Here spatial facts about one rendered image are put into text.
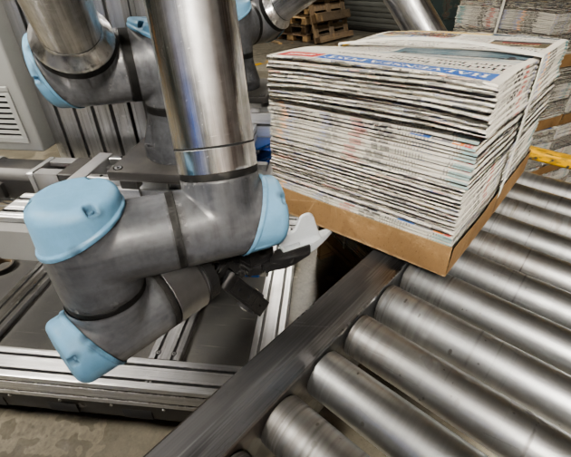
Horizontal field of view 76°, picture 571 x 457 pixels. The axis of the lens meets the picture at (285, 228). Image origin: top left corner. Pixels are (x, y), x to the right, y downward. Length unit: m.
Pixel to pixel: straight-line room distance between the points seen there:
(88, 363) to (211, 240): 0.16
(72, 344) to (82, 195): 0.14
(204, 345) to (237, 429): 0.82
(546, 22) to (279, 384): 1.41
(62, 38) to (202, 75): 0.32
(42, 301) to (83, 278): 1.15
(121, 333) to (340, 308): 0.23
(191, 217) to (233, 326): 0.88
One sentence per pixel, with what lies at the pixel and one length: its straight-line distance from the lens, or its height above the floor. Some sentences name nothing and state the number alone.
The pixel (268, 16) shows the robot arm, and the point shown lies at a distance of 1.23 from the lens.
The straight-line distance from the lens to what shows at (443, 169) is 0.43.
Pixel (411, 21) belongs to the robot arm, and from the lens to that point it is 0.93.
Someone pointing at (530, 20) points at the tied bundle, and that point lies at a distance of 1.59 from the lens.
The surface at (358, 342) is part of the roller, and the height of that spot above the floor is 0.79.
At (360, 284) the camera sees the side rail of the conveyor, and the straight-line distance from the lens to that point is 0.47.
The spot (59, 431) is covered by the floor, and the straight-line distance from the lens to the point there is 1.41.
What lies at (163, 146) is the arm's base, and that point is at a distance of 0.72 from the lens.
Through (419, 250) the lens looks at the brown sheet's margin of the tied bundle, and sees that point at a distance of 0.48.
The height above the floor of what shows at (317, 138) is 0.93.
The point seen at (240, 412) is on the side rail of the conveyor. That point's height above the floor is 0.80.
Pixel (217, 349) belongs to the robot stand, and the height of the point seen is 0.21.
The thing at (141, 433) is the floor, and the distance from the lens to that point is 1.31.
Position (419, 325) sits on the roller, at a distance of 0.45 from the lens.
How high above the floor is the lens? 1.12
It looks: 35 degrees down
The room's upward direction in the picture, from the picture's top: straight up
